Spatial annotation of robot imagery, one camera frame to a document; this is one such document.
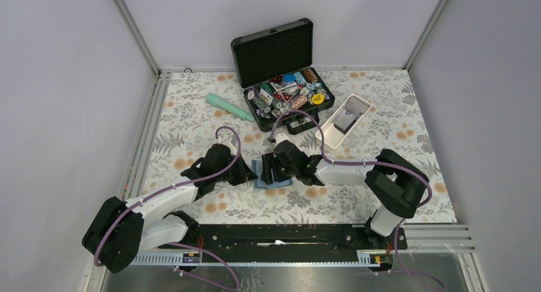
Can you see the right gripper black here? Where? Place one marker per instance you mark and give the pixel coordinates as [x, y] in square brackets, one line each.
[270, 161]

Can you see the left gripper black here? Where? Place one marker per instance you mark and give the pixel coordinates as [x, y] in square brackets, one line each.
[245, 174]

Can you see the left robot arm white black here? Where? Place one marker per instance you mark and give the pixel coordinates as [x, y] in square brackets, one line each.
[123, 229]

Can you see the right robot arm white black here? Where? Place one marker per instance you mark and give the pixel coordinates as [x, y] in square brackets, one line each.
[399, 186]

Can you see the white plastic card tray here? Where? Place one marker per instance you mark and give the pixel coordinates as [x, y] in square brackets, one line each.
[331, 137]

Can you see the silver VIP card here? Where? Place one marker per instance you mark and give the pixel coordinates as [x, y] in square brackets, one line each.
[344, 121]

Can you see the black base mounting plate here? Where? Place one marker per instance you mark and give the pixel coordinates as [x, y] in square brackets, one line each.
[281, 241]

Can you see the mint green cylindrical device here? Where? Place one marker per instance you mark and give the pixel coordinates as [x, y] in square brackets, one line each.
[219, 102]

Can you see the yellow round chip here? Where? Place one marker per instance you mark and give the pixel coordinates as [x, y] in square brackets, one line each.
[317, 99]

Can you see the black poker chip case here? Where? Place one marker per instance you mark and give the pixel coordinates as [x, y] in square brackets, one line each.
[274, 68]

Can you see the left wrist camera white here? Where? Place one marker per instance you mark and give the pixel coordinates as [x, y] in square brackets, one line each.
[230, 144]

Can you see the slotted cable duct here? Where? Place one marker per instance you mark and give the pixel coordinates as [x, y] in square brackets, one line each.
[194, 258]

